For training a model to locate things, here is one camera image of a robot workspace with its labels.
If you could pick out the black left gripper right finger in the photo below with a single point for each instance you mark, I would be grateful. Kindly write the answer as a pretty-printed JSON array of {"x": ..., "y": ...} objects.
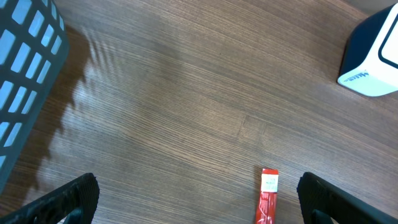
[{"x": 323, "y": 202}]

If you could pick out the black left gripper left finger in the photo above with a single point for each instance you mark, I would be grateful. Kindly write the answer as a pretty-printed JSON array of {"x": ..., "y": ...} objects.
[{"x": 74, "y": 202}]

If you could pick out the red stick pack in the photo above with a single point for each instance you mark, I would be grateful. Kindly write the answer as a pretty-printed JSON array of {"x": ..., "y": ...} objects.
[{"x": 265, "y": 212}]

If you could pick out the white barcode scanner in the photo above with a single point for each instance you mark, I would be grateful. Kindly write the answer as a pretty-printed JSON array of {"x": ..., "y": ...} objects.
[{"x": 369, "y": 64}]

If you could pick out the grey plastic shopping basket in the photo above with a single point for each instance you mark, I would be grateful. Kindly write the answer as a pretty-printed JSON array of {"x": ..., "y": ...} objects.
[{"x": 34, "y": 48}]

